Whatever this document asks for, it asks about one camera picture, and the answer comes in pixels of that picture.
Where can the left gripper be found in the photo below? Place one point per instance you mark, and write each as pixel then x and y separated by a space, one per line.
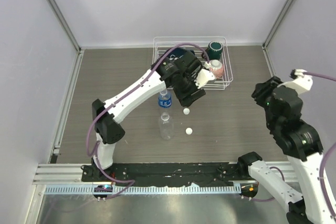
pixel 186 100

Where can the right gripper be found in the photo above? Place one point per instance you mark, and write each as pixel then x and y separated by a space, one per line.
pixel 261 89

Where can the clear unlabelled plastic bottle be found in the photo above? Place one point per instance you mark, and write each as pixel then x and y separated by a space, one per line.
pixel 166 126

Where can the white blue bottle cap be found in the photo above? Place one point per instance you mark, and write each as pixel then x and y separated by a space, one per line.
pixel 189 131

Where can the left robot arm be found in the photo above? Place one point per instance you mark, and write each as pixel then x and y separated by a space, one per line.
pixel 177 68

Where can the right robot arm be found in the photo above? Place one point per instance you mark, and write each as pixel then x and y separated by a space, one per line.
pixel 301 144

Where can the blue labelled plastic bottle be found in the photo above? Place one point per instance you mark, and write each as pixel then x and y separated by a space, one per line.
pixel 165 102

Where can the dark blue plate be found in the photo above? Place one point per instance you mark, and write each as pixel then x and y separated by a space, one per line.
pixel 178 53

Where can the pink patterned bowl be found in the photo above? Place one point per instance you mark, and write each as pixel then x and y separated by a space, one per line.
pixel 217 68

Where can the dark green mug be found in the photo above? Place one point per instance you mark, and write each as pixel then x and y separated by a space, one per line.
pixel 214 50

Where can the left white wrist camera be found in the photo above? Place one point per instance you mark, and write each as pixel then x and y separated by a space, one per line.
pixel 204 76

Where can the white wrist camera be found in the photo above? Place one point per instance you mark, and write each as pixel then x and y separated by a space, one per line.
pixel 204 76
pixel 301 81

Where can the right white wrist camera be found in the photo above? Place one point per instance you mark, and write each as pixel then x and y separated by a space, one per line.
pixel 301 81

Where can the white wire dish rack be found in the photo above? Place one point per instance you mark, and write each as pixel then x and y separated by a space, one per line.
pixel 197 43

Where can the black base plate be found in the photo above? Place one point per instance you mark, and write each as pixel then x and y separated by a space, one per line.
pixel 167 174

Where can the slotted cable duct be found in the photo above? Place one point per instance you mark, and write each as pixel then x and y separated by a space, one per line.
pixel 102 189

